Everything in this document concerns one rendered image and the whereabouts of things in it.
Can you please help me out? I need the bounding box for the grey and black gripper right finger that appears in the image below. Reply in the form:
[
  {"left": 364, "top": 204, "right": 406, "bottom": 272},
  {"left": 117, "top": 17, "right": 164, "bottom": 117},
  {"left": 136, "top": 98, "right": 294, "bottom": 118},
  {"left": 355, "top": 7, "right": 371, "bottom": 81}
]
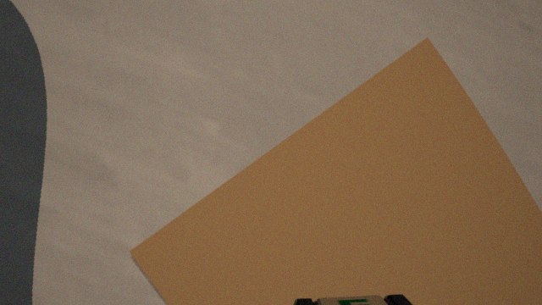
[{"left": 384, "top": 294, "right": 412, "bottom": 305}]

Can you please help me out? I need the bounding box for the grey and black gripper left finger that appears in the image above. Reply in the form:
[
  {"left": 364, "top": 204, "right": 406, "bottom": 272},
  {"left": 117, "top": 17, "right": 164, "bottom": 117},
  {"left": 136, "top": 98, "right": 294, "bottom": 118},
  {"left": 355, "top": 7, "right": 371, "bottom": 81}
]
[{"left": 297, "top": 298, "right": 318, "bottom": 305}]

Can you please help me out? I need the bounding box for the tan flat mat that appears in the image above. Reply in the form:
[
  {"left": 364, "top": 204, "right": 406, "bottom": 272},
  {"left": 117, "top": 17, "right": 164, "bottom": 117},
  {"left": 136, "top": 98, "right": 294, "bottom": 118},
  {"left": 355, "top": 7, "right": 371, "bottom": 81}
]
[{"left": 130, "top": 38, "right": 542, "bottom": 305}]

